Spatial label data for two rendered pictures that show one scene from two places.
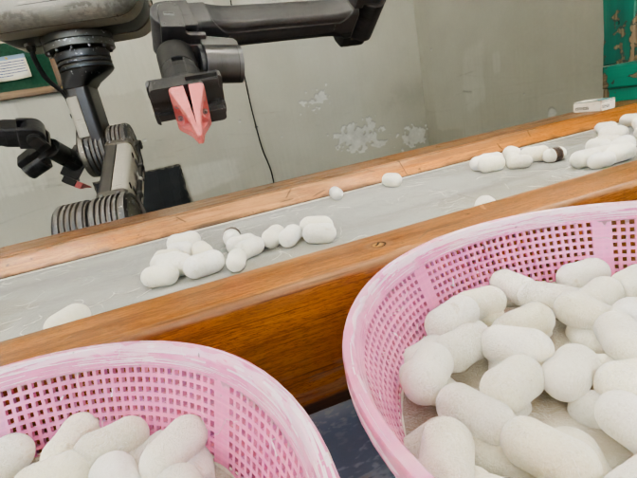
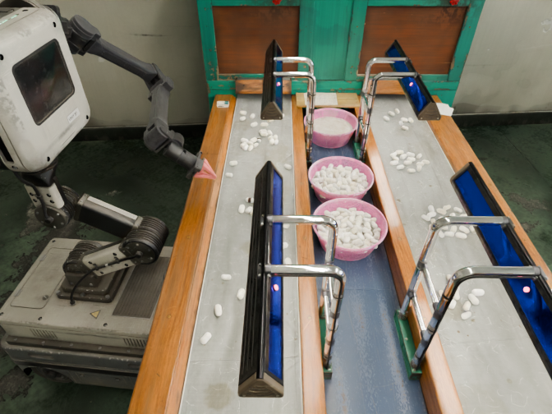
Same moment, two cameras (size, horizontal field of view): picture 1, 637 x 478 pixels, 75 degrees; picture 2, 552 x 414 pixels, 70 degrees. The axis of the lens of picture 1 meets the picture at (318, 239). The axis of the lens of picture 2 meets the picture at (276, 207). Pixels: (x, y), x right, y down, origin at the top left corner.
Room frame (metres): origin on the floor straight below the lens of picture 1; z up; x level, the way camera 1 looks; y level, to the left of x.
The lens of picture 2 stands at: (0.05, 1.19, 1.75)
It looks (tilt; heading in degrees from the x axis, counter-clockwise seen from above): 42 degrees down; 285
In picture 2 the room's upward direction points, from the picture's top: straight up
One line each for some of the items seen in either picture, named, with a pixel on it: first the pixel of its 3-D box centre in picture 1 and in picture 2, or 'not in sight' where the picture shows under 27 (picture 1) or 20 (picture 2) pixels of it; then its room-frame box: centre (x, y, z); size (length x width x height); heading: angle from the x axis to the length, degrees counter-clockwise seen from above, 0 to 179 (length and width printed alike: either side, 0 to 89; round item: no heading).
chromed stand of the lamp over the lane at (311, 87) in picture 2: not in sight; (292, 114); (0.39, -0.34, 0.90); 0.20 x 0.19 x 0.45; 105
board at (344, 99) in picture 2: not in sight; (327, 99); (0.30, -0.77, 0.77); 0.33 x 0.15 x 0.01; 15
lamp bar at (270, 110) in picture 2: not in sight; (273, 74); (0.47, -0.32, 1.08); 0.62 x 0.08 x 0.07; 105
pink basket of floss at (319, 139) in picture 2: not in sight; (329, 129); (0.24, -0.56, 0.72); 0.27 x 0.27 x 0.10
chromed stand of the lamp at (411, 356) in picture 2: not in sight; (455, 301); (-0.24, 0.50, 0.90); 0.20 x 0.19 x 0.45; 105
